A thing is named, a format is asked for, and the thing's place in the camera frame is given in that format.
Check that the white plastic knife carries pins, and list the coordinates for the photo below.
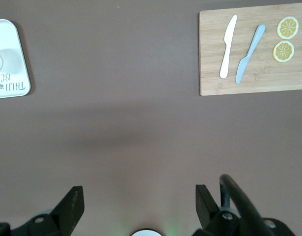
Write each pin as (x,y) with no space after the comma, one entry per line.
(228,46)

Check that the grey plastic knife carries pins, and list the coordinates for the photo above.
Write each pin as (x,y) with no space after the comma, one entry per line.
(250,52)

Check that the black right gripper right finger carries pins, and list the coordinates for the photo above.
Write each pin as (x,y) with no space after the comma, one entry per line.
(206,206)

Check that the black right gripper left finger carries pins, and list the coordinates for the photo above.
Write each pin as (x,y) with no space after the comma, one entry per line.
(69,211)

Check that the yellow lemon slice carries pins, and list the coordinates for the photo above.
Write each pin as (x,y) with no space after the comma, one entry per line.
(283,51)
(288,27)

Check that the bamboo cutting board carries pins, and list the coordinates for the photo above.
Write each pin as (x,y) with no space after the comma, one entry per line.
(258,81)

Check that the brown table cover mat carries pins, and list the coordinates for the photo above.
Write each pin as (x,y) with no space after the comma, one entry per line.
(131,110)

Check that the cream bear print tray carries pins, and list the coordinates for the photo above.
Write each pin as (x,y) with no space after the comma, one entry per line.
(15,44)

